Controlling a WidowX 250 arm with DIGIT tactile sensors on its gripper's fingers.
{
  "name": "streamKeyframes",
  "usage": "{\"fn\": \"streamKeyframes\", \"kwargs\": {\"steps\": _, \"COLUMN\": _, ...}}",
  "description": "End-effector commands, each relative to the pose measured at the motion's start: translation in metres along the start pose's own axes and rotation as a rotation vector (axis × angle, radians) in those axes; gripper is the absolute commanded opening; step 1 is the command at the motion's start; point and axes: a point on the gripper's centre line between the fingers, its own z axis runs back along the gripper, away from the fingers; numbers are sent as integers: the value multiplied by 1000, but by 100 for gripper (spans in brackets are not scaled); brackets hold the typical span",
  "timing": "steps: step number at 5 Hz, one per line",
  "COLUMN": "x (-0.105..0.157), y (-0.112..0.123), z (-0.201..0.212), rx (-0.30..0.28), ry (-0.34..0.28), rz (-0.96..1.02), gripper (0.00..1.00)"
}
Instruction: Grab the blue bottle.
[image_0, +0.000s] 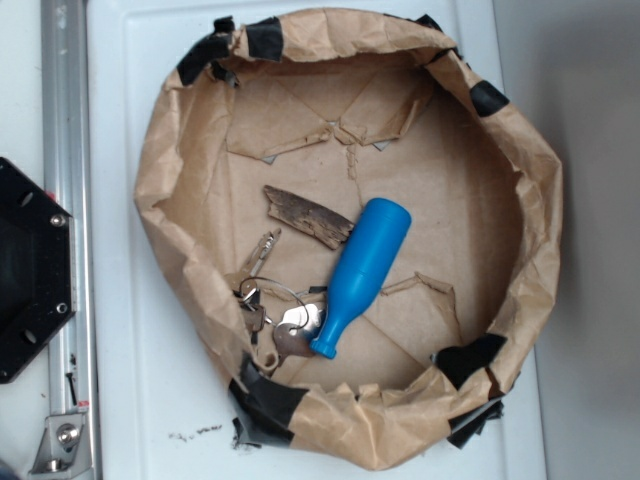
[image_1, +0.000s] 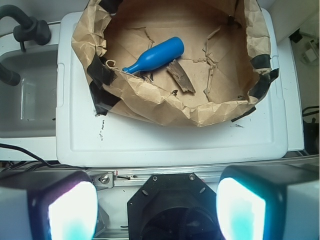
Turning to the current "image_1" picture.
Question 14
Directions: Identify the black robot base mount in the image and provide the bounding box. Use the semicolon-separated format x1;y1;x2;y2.
127;173;224;240

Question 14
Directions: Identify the crumpled brown paper bag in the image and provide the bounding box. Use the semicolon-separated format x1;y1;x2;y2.
71;0;279;127

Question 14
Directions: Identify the blue plastic bottle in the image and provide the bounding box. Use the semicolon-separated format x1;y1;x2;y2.
122;36;185;74

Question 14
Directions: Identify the metal corner bracket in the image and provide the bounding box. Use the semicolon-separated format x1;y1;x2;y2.
90;172;114;189

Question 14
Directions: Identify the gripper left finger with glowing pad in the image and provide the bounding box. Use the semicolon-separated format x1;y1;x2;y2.
0;170;98;240

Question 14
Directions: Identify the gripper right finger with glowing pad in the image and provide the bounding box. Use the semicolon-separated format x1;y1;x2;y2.
216;164;320;240

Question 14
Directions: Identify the white plastic sink basin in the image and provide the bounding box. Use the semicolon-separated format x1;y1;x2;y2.
0;44;58;138

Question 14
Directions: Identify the aluminium extrusion rail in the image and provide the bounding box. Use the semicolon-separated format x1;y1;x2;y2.
86;154;320;188

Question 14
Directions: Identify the torn dark cardboard scrap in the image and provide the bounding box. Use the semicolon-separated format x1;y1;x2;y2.
166;60;196;94

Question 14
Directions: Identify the black cable on left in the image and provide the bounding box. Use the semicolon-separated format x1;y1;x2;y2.
0;142;73;169

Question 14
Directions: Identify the dark grey faucet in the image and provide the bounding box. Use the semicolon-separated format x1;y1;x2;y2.
0;4;52;52

